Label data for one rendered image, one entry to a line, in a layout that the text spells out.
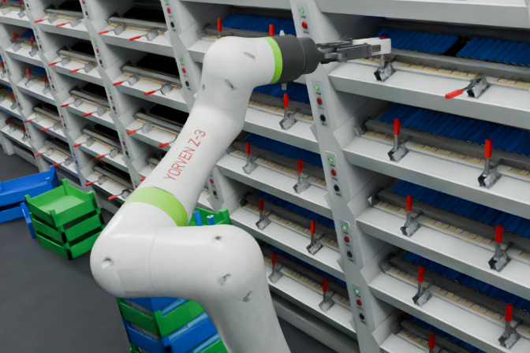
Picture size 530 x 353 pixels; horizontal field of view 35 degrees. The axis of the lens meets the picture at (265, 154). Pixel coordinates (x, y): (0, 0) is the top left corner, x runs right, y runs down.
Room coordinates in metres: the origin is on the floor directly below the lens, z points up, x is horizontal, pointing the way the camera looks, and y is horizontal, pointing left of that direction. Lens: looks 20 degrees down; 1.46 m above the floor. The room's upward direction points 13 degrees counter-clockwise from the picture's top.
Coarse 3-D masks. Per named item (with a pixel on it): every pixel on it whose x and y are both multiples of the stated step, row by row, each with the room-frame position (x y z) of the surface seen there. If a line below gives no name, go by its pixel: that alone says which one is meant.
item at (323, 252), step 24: (240, 192) 2.52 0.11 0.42; (264, 192) 2.48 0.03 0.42; (240, 216) 2.46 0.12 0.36; (264, 216) 2.35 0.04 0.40; (288, 216) 2.29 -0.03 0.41; (312, 216) 2.24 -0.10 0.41; (264, 240) 2.34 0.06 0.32; (288, 240) 2.22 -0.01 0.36; (312, 240) 2.11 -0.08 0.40; (336, 240) 2.09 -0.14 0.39; (312, 264) 2.12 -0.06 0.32; (336, 264) 2.01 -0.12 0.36
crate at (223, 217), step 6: (204, 210) 2.17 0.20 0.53; (222, 210) 2.08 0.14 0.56; (228, 210) 2.09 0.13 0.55; (192, 216) 2.23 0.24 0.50; (204, 216) 2.18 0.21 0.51; (216, 216) 2.13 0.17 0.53; (222, 216) 2.08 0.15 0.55; (228, 216) 2.09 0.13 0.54; (192, 222) 2.22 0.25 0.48; (204, 222) 2.19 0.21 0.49; (216, 222) 2.14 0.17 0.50; (222, 222) 2.07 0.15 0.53; (228, 222) 2.08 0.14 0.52
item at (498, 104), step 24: (360, 24) 1.94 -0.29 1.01; (456, 24) 1.74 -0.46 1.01; (480, 24) 1.68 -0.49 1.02; (336, 72) 1.87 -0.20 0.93; (360, 72) 1.81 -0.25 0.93; (408, 72) 1.70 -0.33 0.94; (456, 72) 1.61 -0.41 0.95; (384, 96) 1.73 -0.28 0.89; (408, 96) 1.65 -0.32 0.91; (432, 96) 1.58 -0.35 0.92; (480, 96) 1.49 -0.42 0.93; (504, 96) 1.45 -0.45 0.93; (528, 96) 1.41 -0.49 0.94; (504, 120) 1.44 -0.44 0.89; (528, 120) 1.38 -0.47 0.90
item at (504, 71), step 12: (372, 60) 1.82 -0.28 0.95; (396, 60) 1.77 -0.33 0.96; (408, 60) 1.73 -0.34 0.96; (420, 60) 1.69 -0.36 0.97; (432, 60) 1.66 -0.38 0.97; (444, 60) 1.63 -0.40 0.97; (456, 60) 1.61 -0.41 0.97; (468, 60) 1.58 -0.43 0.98; (444, 72) 1.61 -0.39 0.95; (468, 72) 1.56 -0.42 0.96; (480, 72) 1.55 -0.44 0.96; (492, 72) 1.52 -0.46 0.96; (504, 72) 1.49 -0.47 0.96; (516, 72) 1.46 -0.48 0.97; (528, 72) 1.44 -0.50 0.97; (516, 84) 1.45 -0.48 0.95
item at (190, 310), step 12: (120, 300) 2.05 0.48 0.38; (192, 300) 1.98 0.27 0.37; (120, 312) 2.06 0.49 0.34; (132, 312) 2.00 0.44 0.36; (156, 312) 1.91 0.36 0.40; (180, 312) 1.95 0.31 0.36; (192, 312) 1.97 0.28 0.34; (144, 324) 1.96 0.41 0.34; (156, 324) 1.91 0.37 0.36; (168, 324) 1.92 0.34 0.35; (180, 324) 1.94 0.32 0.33
